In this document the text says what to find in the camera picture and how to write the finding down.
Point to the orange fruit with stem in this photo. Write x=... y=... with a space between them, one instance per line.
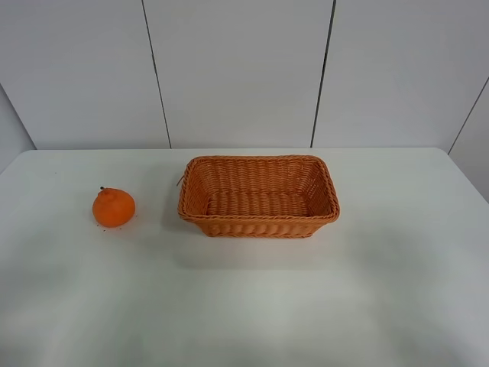
x=113 y=207

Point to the orange woven wicker basket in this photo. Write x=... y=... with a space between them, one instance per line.
x=281 y=197

